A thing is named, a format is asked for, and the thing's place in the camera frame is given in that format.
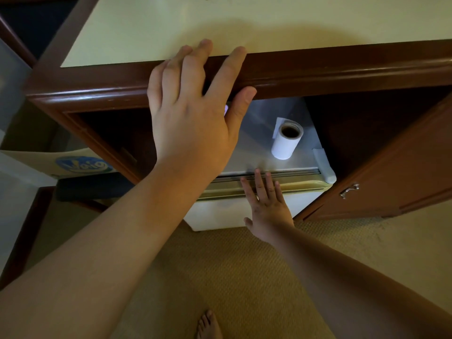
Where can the person's left forearm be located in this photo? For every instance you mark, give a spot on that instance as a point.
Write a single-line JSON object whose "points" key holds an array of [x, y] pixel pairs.
{"points": [[88, 261]]}

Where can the person's left hand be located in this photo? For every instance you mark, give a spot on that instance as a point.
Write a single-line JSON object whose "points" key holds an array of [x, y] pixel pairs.
{"points": [[190, 130]]}

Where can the person's left foot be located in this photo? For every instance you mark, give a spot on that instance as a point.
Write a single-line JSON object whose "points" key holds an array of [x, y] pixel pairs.
{"points": [[209, 326]]}

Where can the wooden table with yellow top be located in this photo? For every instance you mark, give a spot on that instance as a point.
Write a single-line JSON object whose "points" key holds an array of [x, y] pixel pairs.
{"points": [[247, 28]]}

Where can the white paper towel roll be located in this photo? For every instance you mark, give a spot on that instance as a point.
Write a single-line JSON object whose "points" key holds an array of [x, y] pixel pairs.
{"points": [[286, 142]]}

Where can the dark wooden baseboard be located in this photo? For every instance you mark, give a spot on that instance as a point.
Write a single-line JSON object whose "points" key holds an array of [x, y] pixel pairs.
{"points": [[24, 236]]}

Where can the cardboard box with blue print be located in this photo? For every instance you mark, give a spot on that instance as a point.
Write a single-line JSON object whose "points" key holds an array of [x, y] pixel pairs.
{"points": [[70, 162]]}

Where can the person's right forearm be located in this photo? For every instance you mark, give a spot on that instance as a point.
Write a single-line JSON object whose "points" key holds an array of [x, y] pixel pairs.
{"points": [[353, 289]]}

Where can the white mini fridge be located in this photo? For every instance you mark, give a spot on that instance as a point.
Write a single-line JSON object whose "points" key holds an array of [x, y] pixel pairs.
{"points": [[254, 204]]}

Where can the person's right hand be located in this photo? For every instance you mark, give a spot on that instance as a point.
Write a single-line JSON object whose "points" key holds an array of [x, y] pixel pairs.
{"points": [[268, 215]]}

